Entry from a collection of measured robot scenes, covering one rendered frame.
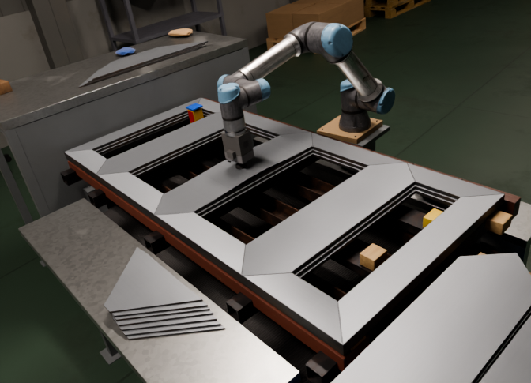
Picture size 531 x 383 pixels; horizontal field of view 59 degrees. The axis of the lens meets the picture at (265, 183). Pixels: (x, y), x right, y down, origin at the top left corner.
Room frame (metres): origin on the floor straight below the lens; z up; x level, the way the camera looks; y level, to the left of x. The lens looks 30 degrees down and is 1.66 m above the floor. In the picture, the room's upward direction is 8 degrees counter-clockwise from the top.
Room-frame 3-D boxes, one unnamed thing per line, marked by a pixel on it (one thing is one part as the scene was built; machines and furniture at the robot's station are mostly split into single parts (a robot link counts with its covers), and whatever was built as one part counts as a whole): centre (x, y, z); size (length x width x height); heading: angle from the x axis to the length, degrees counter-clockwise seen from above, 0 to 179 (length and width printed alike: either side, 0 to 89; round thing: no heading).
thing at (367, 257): (1.00, -0.27, 0.79); 0.06 x 0.05 x 0.04; 128
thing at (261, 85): (1.59, 0.01, 1.11); 0.11 x 0.11 x 0.08; 35
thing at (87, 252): (1.09, 0.46, 0.73); 1.20 x 0.26 x 0.03; 38
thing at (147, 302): (0.97, 0.36, 0.77); 0.45 x 0.20 x 0.04; 38
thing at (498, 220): (1.07, -0.65, 0.79); 0.06 x 0.05 x 0.04; 128
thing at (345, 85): (2.05, -0.46, 0.87); 0.13 x 0.12 x 0.14; 35
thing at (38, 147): (2.23, 0.51, 0.50); 1.30 x 0.04 x 1.01; 128
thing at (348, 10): (6.53, -1.00, 0.24); 1.32 x 0.95 x 0.47; 134
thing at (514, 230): (1.67, -0.45, 0.66); 1.30 x 0.20 x 0.03; 38
